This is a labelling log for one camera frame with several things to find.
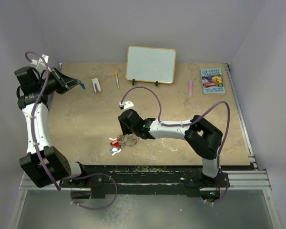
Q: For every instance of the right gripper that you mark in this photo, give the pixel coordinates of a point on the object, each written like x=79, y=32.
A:
x=125, y=130

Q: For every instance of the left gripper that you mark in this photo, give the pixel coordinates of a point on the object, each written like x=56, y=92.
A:
x=67, y=82

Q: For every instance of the metal keyring with keys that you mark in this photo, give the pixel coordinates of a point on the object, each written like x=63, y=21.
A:
x=127, y=140

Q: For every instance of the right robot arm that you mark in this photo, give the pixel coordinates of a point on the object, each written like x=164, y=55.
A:
x=203, y=137

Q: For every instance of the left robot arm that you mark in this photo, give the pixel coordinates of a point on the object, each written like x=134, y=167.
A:
x=43, y=163

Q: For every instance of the yellow capped marker pen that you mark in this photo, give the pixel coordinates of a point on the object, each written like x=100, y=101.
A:
x=117, y=80

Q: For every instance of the yellow framed whiteboard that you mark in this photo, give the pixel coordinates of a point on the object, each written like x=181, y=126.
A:
x=150, y=64

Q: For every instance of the blue treehouse book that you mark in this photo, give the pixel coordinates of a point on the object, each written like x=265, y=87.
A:
x=212, y=81

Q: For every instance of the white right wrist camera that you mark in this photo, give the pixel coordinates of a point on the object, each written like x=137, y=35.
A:
x=125, y=105

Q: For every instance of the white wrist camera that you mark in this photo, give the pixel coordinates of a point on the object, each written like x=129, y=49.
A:
x=41, y=64
x=125, y=105

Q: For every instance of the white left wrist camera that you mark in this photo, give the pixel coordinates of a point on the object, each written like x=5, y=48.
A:
x=41, y=64

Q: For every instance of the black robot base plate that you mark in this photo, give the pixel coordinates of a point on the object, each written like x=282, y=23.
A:
x=148, y=180

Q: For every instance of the aluminium rail frame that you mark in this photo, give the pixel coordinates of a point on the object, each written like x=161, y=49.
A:
x=81, y=122

